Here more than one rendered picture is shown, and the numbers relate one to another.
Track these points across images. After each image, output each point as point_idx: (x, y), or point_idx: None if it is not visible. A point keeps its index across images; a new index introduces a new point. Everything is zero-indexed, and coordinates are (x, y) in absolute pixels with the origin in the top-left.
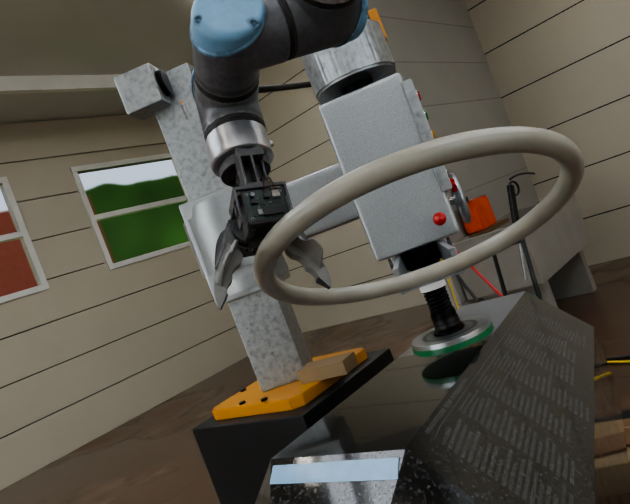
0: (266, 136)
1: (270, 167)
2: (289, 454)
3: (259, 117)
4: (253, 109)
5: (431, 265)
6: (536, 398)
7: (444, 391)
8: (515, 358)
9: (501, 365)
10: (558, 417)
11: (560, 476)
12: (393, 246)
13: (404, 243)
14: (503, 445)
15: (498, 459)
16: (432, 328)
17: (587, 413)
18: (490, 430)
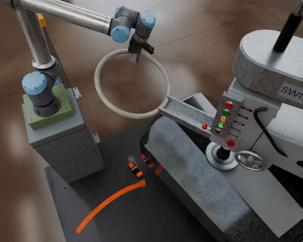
0: (136, 38)
1: (138, 42)
2: (197, 95)
3: (137, 33)
4: (136, 31)
5: (162, 104)
6: (186, 167)
7: (186, 132)
8: (207, 174)
9: (201, 163)
10: (179, 169)
11: (159, 151)
12: None
13: None
14: (168, 140)
15: (163, 136)
16: (239, 155)
17: (182, 184)
18: (172, 139)
